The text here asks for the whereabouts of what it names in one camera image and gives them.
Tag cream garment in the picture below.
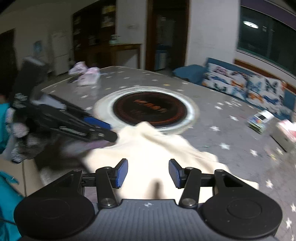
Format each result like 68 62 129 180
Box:
82 121 260 203

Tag dark wooden side table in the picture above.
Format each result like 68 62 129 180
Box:
86 43 141 69

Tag white refrigerator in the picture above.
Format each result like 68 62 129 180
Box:
52 32 69 75

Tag round built-in induction cooker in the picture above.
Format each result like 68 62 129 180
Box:
93 86 200 134

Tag clear box colourful items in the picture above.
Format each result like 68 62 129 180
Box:
247 116 266 134

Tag blue sofa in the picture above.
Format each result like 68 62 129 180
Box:
173 58 295 121

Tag white tissue box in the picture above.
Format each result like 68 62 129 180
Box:
271 120 295 152

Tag left butterfly print pillow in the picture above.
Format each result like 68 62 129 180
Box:
202 63 248 100

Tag butterfly print pillow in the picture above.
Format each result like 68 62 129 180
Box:
202 63 248 100
246 75 285 114

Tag right butterfly print pillow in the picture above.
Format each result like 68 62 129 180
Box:
246 75 285 114

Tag dark wooden doorway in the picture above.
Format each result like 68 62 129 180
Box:
145 1 190 71

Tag dark green framed window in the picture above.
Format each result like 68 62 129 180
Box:
238 6 295 75

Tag dark wall shelf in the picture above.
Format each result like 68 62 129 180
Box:
72 1 116 68

